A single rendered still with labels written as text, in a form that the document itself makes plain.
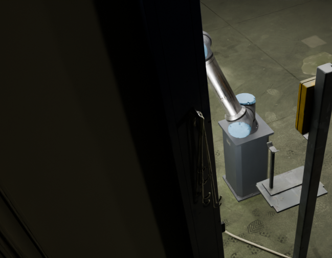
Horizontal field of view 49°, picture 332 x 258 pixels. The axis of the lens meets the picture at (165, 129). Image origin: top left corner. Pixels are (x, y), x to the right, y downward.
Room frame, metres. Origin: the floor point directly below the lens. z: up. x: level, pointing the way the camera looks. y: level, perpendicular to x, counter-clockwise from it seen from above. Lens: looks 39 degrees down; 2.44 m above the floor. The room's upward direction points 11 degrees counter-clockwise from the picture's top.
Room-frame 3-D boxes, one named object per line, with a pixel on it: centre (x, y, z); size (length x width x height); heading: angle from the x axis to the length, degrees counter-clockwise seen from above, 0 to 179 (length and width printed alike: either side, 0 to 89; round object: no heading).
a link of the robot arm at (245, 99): (2.02, -0.58, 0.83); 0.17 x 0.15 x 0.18; 155
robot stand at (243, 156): (2.03, -0.58, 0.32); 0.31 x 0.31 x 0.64; 11
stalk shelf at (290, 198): (1.28, -0.62, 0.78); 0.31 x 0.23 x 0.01; 101
